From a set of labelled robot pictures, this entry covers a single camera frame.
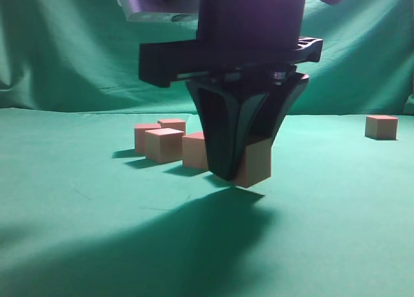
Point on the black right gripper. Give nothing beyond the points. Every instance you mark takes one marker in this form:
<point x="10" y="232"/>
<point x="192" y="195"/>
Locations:
<point x="234" y="34"/>

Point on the pink wooden cube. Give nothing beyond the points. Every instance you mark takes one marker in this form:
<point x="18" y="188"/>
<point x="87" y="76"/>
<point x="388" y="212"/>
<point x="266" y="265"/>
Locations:
<point x="139" y="132"/>
<point x="194" y="151"/>
<point x="163" y="145"/>
<point x="255" y="165"/>
<point x="381" y="127"/>

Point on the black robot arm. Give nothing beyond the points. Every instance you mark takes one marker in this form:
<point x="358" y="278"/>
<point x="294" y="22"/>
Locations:
<point x="240" y="71"/>

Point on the green cloth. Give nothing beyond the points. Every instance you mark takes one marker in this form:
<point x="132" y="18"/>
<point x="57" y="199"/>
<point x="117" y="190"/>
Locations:
<point x="83" y="215"/>

